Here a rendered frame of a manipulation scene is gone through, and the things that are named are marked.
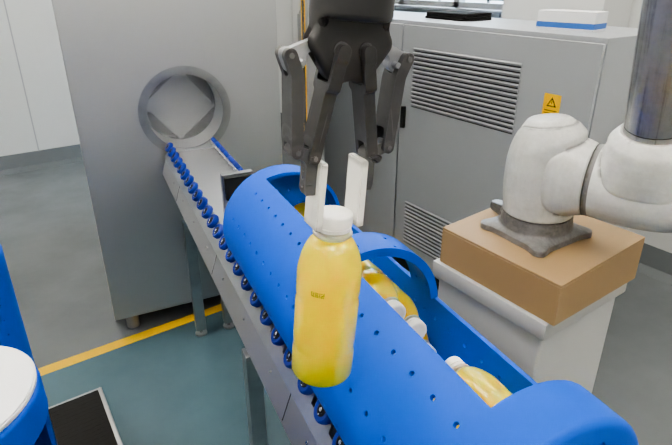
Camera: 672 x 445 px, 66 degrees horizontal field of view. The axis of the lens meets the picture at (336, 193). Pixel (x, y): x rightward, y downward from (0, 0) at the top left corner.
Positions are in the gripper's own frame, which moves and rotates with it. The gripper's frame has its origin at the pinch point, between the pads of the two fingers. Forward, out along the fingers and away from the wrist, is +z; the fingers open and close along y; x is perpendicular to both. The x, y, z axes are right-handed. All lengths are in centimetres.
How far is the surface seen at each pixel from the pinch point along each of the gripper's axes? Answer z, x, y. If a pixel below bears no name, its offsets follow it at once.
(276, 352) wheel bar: 51, -40, -11
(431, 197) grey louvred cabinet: 76, -163, -145
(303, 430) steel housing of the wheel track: 55, -23, -10
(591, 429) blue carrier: 20.4, 19.3, -21.1
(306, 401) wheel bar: 51, -25, -11
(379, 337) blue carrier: 23.0, -4.4, -10.7
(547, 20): -18, -121, -158
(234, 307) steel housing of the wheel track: 57, -68, -10
